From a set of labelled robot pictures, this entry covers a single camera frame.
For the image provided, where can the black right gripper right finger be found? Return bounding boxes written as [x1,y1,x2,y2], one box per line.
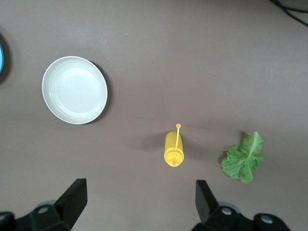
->
[191,180,293,231]

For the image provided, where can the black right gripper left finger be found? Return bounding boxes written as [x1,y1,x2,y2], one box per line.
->
[0,178,88,231]

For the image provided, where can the green lettuce leaf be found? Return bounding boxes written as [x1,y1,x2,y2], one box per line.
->
[220,131,266,184]

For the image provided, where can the yellow squeeze bottle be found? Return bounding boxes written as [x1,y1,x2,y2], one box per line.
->
[164,123,185,168]

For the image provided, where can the cream white plate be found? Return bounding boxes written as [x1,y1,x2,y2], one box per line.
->
[41,56,108,125]

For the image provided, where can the blue plate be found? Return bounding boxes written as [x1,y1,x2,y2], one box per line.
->
[0,33,7,76]

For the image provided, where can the black looped cable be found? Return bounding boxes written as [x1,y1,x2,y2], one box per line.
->
[282,6,308,27]
[269,0,308,13]

